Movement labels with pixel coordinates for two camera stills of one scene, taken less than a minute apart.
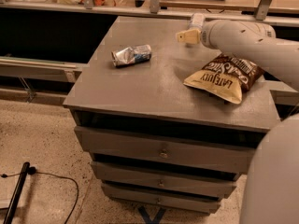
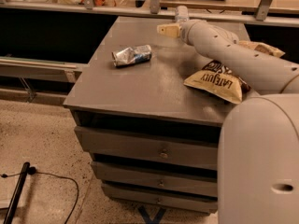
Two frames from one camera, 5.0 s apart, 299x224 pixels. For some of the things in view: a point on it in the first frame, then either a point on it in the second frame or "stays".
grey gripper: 206,35 -> 186,32
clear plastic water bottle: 197,20 -> 181,14
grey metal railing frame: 88,7 stays
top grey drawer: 168,151 stays
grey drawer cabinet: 155,144 stays
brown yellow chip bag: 226,77 stays
